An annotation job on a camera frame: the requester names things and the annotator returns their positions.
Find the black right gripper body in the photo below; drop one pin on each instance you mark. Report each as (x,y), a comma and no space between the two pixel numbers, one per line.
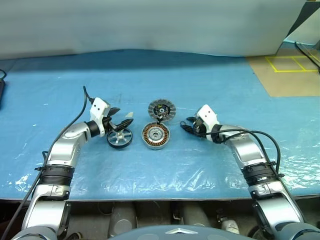
(200,127)

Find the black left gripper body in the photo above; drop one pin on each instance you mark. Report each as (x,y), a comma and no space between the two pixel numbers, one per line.
(110,122)

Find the black-rimmed spoked silver rotor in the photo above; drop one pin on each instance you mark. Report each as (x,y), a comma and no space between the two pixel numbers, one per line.
(119,138)

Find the grey round motor lid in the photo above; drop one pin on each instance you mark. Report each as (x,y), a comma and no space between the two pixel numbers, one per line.
(162,110)

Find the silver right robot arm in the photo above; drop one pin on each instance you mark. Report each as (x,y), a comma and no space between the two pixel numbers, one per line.
(252,150)

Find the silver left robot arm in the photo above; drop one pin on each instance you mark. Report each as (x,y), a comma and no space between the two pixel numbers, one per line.
(62,150)

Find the small beige tape piece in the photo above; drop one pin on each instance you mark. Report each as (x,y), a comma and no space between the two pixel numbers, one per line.
(130,115)

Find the blue plastic table cover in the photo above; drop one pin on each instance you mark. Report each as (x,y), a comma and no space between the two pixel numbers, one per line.
(175,170)

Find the grey rounded cylinder under table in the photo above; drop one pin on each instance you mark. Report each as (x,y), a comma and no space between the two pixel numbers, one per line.
(195,215)
(122,220)

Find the white backdrop sheet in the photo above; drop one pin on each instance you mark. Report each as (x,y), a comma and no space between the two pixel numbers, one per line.
(150,25)

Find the brown board with yellow tape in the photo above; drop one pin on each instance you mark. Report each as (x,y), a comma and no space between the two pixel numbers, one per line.
(287,80)

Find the small grey capped cylinder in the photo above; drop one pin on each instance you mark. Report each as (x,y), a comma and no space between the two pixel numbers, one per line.
(230,226)

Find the grey robot torso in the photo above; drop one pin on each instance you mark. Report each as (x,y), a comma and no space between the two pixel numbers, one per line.
(180,232)

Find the black flat device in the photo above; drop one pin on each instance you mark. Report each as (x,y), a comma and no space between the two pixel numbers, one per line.
(2,92)

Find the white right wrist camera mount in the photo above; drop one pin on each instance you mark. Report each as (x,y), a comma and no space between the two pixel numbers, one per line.
(208,115)

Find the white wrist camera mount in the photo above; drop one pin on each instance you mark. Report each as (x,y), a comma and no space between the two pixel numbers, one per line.
(98,107)
(208,115)

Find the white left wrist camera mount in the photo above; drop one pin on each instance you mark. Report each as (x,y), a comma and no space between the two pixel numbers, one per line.
(98,107)

